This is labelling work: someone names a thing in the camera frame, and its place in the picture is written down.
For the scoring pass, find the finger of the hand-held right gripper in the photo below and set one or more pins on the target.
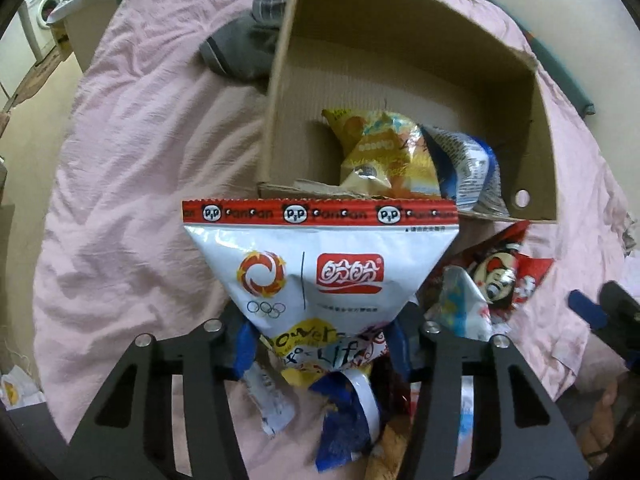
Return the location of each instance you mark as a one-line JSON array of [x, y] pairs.
[[620, 310], [585, 307]]

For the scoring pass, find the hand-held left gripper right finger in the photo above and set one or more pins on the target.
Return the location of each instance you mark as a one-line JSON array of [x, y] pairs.
[[400, 355]]

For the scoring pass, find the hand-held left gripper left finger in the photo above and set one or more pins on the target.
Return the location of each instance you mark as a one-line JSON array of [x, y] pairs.
[[245, 355]]

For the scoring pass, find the blue snack bag white stripe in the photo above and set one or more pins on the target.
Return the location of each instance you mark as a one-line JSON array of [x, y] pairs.
[[340, 410]]

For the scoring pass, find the red cartoon snack bag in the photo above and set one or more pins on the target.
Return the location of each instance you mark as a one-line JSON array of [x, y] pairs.
[[500, 270]]

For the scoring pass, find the white snack bag red strip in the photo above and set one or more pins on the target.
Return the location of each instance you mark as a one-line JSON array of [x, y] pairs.
[[320, 240]]

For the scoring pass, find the brown cardboard box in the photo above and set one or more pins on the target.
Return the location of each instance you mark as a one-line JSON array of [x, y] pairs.
[[350, 75]]

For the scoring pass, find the small white snack packet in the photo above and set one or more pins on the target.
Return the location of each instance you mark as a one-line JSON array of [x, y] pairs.
[[270, 405]]

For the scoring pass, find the white pale blue snack packet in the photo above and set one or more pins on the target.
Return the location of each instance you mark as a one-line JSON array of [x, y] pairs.
[[460, 305]]

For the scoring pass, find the orange brown snack packet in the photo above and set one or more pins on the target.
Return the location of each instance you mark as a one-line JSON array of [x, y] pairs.
[[390, 445]]

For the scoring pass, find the light blue white snack bag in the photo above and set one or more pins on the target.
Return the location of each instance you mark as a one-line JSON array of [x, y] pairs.
[[470, 165]]

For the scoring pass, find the yellow snack bag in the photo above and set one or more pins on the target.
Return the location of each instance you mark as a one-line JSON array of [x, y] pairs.
[[380, 155]]

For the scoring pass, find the pink blanket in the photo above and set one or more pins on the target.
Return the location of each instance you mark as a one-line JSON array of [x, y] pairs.
[[150, 160]]

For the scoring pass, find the white plastic bag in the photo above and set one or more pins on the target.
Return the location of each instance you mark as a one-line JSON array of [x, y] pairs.
[[17, 387]]

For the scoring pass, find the grey striped cloth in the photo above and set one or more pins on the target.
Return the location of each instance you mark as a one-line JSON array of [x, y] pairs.
[[240, 45]]

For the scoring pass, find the white plastic basin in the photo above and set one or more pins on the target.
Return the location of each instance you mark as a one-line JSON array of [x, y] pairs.
[[70, 7]]

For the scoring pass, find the white washing machine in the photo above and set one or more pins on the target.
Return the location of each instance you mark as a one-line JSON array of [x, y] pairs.
[[42, 15]]

